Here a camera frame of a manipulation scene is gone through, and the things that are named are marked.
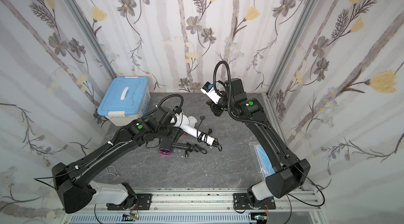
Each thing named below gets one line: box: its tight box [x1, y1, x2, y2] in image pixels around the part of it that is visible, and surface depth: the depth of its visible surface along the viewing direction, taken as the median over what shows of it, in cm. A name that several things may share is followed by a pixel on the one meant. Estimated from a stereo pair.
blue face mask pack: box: [253, 144, 276, 179], surface depth 88 cm
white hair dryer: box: [170, 113, 215, 146], surface depth 72 cm
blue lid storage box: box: [97, 76, 151, 127], surface depth 96 cm
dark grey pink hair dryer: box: [158, 136, 193, 155], surface depth 90 cm
